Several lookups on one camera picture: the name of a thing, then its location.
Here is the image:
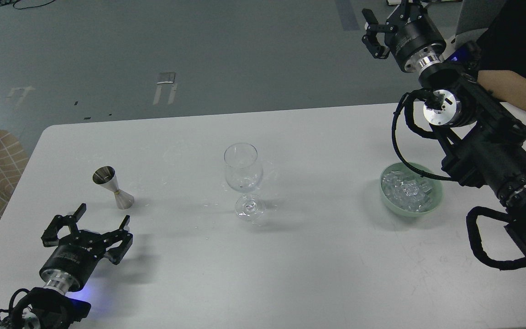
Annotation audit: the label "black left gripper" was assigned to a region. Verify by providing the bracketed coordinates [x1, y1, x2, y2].
[39, 203, 133, 293]

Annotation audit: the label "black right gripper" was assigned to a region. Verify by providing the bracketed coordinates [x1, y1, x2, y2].
[362, 0, 447, 73]

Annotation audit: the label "steel double jigger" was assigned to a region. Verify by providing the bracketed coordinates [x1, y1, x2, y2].
[92, 166, 134, 210]

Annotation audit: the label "clear ice cubes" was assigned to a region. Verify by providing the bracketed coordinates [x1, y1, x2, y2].
[381, 170, 433, 212]

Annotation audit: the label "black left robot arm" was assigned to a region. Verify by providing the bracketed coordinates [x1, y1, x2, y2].
[0, 203, 133, 329]

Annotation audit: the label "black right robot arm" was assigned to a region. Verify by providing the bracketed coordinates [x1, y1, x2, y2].
[363, 0, 526, 271]

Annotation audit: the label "clear wine glass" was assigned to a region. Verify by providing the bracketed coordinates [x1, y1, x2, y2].
[224, 143, 266, 223]

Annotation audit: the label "grey office chair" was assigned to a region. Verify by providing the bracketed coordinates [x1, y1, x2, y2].
[444, 0, 505, 55]

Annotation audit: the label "person in black shirt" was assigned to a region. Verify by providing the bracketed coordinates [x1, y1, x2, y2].
[478, 0, 526, 111]

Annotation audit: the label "green bowl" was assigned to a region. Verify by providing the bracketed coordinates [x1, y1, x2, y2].
[379, 162, 444, 218]

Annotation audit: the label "black floor cables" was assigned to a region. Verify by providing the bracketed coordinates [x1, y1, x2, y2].
[0, 0, 56, 19]

